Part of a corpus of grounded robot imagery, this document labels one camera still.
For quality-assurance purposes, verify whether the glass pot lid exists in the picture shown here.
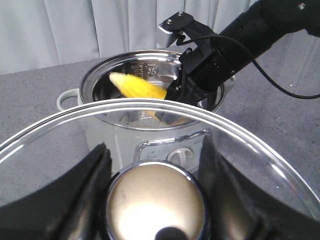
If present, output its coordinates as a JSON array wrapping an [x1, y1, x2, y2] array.
[[0, 98, 320, 240]]

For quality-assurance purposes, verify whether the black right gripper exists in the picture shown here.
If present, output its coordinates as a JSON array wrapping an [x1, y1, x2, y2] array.
[[154, 41, 235, 126]]

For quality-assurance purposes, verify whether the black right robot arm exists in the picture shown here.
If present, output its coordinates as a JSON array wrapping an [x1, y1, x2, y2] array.
[[159, 0, 320, 240]]

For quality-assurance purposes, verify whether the yellow corn cob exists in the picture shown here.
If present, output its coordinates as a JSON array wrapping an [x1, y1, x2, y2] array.
[[109, 72, 167, 100]]

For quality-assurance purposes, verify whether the pale green electric cooking pot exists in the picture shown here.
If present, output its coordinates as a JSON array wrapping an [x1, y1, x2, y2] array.
[[56, 49, 220, 173]]

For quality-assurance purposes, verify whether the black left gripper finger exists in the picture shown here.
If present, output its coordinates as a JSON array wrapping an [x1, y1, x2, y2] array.
[[0, 143, 112, 240]]

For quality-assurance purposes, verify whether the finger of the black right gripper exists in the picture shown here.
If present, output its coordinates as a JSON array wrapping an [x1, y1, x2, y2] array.
[[197, 136, 320, 240]]

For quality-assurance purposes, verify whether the white pleated curtain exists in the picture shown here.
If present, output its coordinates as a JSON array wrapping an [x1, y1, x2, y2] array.
[[0, 0, 252, 75]]

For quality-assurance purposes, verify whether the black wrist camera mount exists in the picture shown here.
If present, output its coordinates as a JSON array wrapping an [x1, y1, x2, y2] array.
[[156, 12, 213, 45]]

